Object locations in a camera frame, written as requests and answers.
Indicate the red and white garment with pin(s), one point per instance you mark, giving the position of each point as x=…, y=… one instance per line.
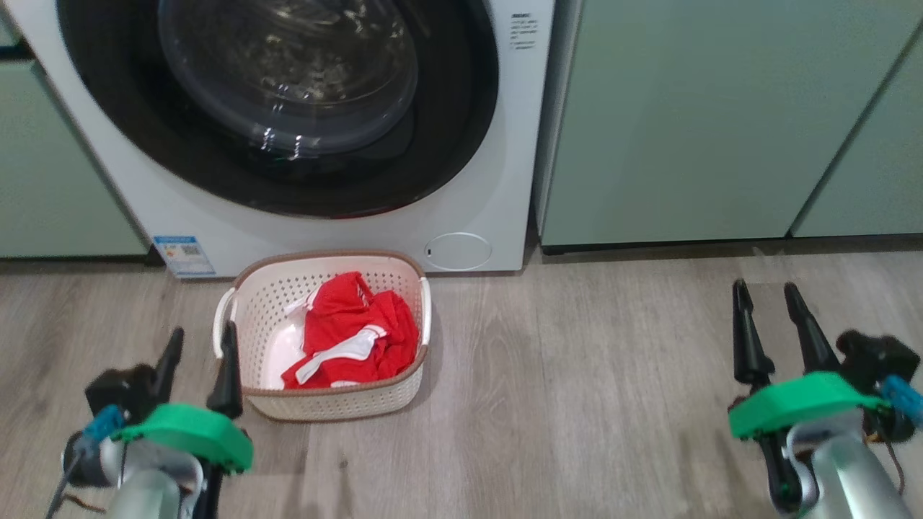
x=346, y=324

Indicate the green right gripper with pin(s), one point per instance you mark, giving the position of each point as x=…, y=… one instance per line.
x=800, y=404

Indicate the cream perforated laundry basket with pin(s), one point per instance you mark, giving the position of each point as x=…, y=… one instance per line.
x=332, y=404

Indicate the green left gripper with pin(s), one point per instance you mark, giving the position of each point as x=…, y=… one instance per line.
x=187, y=429

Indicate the wide pale green cabinet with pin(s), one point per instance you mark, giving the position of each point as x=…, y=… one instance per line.
x=685, y=122

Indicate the black washing machine door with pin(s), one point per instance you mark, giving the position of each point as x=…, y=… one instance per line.
x=447, y=130

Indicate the narrow pale green cabinet door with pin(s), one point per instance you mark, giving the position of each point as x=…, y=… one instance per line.
x=872, y=173

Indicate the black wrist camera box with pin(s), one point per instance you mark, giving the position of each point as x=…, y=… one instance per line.
x=119, y=389
x=876, y=357

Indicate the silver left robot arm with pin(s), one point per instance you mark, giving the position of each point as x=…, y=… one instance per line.
x=144, y=483

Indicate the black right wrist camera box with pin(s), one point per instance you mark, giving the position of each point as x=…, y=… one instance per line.
x=876, y=357

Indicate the blue energy label sticker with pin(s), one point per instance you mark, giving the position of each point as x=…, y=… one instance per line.
x=184, y=256

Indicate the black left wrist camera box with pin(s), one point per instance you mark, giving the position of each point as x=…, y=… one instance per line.
x=119, y=389

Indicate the white front-load washing machine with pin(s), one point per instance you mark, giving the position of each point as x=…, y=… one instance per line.
x=505, y=158

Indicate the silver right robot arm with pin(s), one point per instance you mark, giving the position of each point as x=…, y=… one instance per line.
x=844, y=476

